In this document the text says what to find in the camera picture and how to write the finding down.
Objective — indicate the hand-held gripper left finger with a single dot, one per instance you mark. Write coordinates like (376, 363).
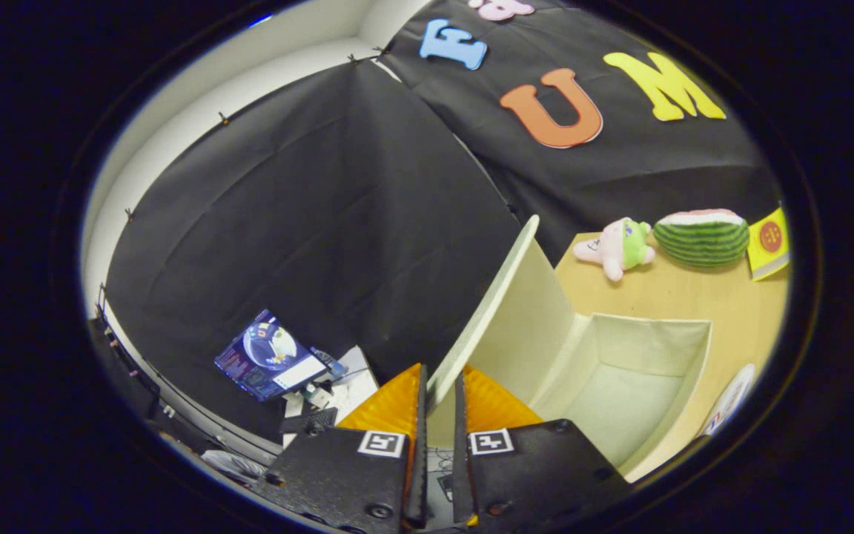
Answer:
(418, 482)

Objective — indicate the blue printed carton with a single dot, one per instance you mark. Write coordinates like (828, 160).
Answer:
(271, 356)

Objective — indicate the black backdrop cloth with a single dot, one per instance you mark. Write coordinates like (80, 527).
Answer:
(323, 222)

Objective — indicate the yellow book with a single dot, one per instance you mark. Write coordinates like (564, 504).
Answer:
(768, 245)

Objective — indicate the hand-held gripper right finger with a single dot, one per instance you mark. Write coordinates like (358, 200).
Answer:
(460, 475)

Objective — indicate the pink and green plush toy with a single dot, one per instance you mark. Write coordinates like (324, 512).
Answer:
(620, 248)

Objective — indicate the watermelon slice plush toy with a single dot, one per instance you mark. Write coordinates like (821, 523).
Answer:
(701, 241)

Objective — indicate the white canvas shoe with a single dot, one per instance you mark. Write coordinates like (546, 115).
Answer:
(731, 397)

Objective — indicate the beige fabric storage box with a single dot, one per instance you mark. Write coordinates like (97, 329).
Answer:
(620, 400)

